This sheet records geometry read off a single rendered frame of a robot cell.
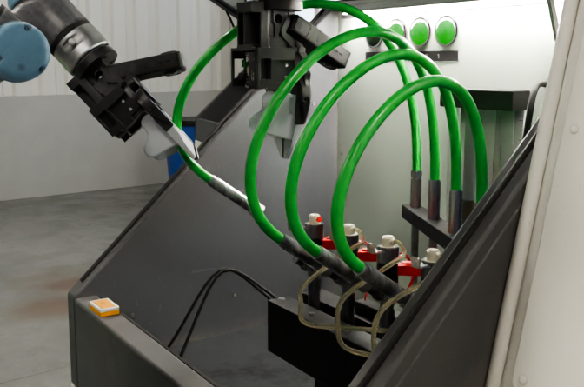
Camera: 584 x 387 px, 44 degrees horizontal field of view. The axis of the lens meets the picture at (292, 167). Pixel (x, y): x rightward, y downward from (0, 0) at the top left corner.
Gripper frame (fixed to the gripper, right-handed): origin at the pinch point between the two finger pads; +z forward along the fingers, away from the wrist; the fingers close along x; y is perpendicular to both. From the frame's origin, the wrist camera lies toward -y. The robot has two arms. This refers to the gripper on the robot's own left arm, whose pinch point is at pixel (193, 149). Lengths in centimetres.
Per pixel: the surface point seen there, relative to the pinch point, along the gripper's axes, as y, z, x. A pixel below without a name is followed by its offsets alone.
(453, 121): -27.9, 23.1, 11.2
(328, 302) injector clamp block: 1.0, 30.0, -2.2
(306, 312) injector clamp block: 4.0, 28.6, 2.3
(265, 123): -9.5, 7.4, 18.8
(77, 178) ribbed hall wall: 138, -181, -632
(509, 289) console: -15, 39, 30
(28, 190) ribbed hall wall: 176, -199, -602
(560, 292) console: -18, 42, 34
